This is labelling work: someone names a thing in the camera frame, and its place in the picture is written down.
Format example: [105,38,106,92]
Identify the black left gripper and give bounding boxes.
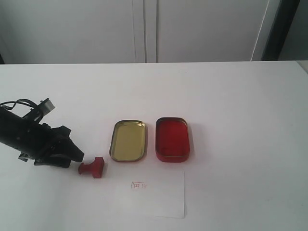
[0,107,84,168]

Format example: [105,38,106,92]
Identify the red stamp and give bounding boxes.
[78,157,105,179]

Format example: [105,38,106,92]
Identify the red ink pad tin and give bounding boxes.
[155,117,190,163]

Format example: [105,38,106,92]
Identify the gold tin lid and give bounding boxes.
[109,120,147,162]

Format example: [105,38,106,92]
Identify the white paper sheet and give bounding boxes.
[113,170,184,218]

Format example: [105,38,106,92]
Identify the white cabinet doors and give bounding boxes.
[0,0,279,64]

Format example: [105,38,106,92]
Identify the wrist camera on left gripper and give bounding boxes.
[23,98,55,123]

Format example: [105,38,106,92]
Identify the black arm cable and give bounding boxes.
[0,100,39,111]

